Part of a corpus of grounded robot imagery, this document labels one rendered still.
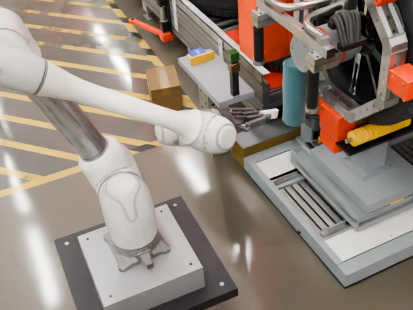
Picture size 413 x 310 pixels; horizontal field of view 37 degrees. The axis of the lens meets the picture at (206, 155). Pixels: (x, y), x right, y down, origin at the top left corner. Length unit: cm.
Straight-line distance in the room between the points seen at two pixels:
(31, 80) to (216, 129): 50
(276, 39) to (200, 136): 105
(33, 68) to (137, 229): 61
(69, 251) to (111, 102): 74
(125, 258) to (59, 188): 103
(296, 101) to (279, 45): 43
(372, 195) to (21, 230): 150
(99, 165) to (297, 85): 77
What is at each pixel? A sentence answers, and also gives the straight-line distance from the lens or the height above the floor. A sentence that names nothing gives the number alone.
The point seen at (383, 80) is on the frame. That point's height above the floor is 83.
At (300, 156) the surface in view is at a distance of 275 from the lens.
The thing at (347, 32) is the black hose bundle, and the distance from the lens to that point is 189.
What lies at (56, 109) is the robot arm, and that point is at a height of 89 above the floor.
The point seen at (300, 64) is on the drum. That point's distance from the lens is 209.
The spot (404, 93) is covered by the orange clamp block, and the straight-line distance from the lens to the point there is 193.
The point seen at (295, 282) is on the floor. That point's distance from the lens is 244.
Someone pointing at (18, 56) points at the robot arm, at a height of 116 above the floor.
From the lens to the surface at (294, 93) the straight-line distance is 227.
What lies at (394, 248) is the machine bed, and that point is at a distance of 249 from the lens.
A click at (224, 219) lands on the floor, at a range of 267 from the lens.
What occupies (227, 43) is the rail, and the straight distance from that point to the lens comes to 310.
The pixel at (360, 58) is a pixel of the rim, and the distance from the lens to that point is 225.
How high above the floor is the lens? 190
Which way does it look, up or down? 39 degrees down
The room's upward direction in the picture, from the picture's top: 5 degrees counter-clockwise
